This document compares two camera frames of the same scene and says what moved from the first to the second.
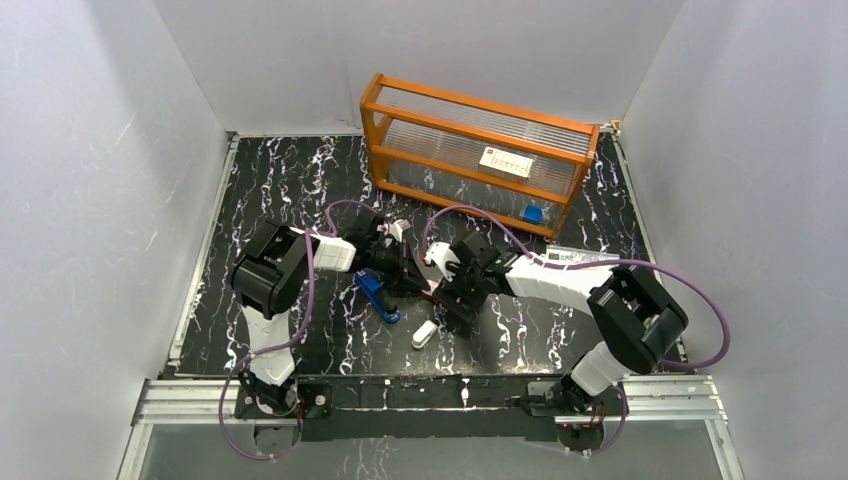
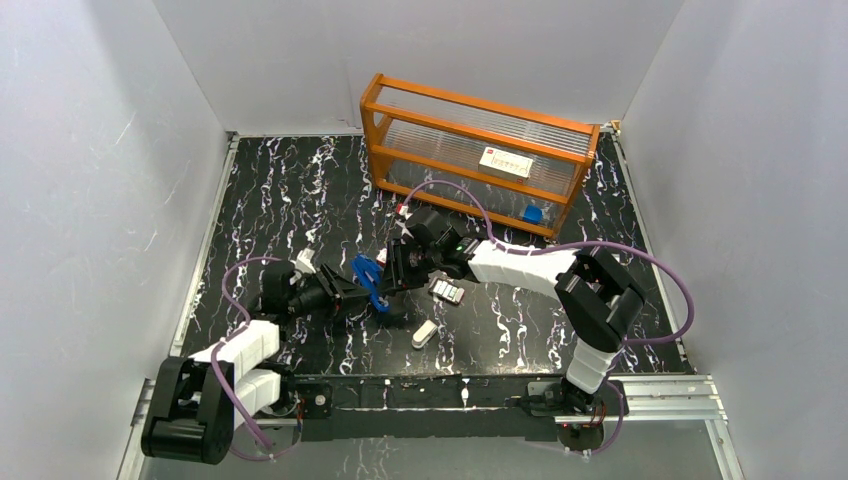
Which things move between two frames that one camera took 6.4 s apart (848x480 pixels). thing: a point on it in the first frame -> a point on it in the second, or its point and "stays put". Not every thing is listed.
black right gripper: x=453 y=287 -> x=396 y=275
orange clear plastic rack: x=507 y=163 stays put
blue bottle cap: x=533 y=214 stays put
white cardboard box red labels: x=506 y=164 stays put
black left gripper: x=403 y=266 -> x=334 y=288
